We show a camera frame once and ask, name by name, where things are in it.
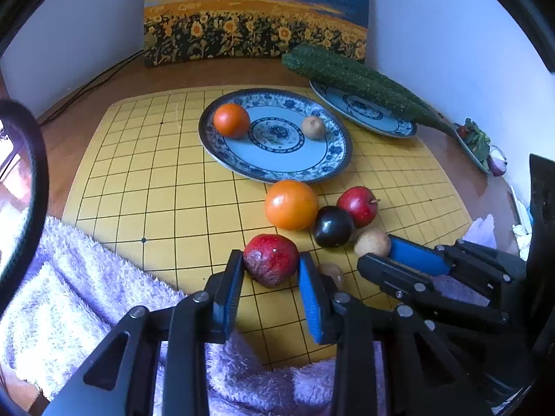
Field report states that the dish of green vegetables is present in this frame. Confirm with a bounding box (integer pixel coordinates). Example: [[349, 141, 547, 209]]
[[453, 117, 493, 175]]

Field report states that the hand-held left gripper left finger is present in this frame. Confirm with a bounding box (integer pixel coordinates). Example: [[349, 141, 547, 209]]
[[43, 249, 246, 416]]

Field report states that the lilac fluffy towel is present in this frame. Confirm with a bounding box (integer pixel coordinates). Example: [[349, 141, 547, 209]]
[[0, 215, 387, 416]]

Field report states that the sunflower field painting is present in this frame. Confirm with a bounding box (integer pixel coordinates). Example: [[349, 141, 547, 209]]
[[143, 0, 372, 69]]

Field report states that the large blue patterned plate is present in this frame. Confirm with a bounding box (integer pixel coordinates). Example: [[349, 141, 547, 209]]
[[198, 89, 353, 184]]

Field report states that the dark purple plum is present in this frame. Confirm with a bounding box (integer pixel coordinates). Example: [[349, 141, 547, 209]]
[[313, 206, 355, 249]]

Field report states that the lilac cloth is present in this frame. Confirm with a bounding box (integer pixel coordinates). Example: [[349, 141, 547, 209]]
[[461, 214, 497, 249]]

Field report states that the purple onion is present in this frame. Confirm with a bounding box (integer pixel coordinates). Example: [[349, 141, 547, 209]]
[[487, 145, 508, 177]]

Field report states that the small orange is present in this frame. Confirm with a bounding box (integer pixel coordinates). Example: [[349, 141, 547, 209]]
[[213, 103, 251, 140]]

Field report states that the small brown kiwi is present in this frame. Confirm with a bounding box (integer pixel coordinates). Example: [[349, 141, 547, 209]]
[[302, 115, 327, 140]]

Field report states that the yellow grid board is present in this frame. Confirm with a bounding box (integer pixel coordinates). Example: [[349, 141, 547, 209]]
[[62, 87, 473, 372]]

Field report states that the red apple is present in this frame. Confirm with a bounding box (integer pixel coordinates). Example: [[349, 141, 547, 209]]
[[336, 186, 380, 228]]

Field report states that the black round frame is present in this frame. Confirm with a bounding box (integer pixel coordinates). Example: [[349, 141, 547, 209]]
[[0, 99, 48, 296]]

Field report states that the large orange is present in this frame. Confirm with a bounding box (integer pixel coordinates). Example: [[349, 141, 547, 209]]
[[264, 179, 319, 232]]

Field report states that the white crumpled cloth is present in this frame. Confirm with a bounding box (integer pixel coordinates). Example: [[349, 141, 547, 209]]
[[511, 184, 532, 261]]

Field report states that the wrinkled dark red fruit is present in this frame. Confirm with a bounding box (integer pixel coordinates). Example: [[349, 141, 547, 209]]
[[243, 233, 301, 288]]

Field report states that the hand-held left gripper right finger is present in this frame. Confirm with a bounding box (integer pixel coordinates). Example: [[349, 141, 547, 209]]
[[298, 251, 495, 416]]

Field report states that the beige round fruit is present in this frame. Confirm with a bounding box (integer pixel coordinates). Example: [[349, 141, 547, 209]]
[[353, 227, 392, 259]]

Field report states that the small blue patterned plate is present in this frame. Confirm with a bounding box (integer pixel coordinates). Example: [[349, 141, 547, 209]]
[[309, 80, 418, 139]]

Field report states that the black cable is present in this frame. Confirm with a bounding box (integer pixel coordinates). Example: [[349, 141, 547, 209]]
[[38, 50, 145, 119], [41, 58, 145, 125]]

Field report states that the brown round fruit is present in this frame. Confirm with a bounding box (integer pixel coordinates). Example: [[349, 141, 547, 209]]
[[316, 262, 347, 292]]

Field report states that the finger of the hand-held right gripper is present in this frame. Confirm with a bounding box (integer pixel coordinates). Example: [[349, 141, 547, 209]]
[[389, 234, 528, 309], [357, 253, 511, 327]]

